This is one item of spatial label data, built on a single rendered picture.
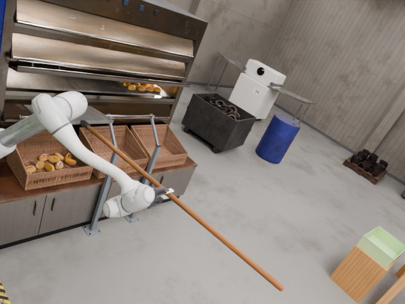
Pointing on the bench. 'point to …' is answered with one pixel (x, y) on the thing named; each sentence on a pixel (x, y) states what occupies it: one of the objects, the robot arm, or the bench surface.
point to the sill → (87, 95)
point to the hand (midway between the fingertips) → (167, 193)
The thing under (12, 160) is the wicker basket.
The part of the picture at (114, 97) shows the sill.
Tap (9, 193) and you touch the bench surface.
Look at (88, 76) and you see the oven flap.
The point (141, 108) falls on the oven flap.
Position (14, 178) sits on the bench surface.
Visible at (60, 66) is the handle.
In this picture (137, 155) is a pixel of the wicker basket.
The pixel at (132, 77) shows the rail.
